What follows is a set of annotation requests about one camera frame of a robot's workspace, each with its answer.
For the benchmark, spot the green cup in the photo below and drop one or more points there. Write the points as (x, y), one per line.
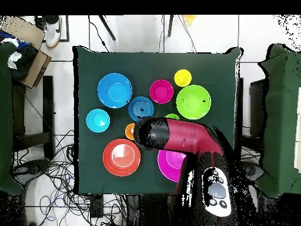
(172, 116)

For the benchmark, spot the ribbed blue bowl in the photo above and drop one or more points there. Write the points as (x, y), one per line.
(135, 106)

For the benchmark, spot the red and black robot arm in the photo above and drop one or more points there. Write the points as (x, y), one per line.
(185, 136)

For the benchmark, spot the orange cup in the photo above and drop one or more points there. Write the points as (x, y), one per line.
(129, 131)

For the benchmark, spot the small red bowl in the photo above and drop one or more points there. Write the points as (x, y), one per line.
(161, 91)

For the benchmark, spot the orange-red bowl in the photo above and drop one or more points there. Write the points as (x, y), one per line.
(121, 157)

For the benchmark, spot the large pink bowl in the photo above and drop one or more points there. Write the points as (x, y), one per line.
(169, 164)

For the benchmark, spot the green bowl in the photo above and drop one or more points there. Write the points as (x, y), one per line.
(193, 102)

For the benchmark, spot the large blue bowl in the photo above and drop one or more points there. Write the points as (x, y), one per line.
(114, 90)

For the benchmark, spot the small turquoise bowl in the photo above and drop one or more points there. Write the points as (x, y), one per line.
(97, 120)

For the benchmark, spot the yellow cup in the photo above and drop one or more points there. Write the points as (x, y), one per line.
(182, 78)

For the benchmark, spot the dark green table cloth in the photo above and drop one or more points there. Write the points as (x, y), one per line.
(150, 66)

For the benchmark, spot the black power brick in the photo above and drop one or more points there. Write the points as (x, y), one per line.
(97, 206)

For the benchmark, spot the black tripod leg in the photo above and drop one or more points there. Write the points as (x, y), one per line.
(170, 26)
(107, 27)

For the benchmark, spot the black stool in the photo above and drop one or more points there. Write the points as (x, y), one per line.
(48, 106)

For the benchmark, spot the yellow object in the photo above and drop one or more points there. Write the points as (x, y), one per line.
(189, 18)

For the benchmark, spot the cardboard box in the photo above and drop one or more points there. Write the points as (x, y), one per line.
(35, 68)

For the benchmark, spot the green cloth side table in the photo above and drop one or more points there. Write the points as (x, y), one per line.
(4, 106)
(282, 117)

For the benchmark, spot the person's foot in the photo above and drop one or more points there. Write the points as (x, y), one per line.
(53, 33)

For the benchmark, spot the bundle of clothes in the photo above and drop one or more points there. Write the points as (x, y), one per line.
(23, 58)

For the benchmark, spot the black pedestal foot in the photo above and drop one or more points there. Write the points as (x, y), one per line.
(255, 170)
(33, 167)

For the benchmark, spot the black square frame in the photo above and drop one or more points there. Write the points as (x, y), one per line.
(67, 28)

